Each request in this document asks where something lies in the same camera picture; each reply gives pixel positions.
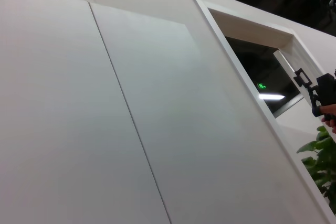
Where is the white window frame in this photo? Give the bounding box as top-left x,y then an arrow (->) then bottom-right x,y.
193,0 -> 336,224

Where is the person's hand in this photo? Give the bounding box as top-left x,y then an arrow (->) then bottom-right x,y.
320,103 -> 336,134

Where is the green leafy plant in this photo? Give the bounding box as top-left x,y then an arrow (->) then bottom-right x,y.
296,125 -> 336,206

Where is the black handheld device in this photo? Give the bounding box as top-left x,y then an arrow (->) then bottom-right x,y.
308,68 -> 336,120

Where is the black window latch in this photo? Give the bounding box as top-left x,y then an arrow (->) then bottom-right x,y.
293,68 -> 313,88

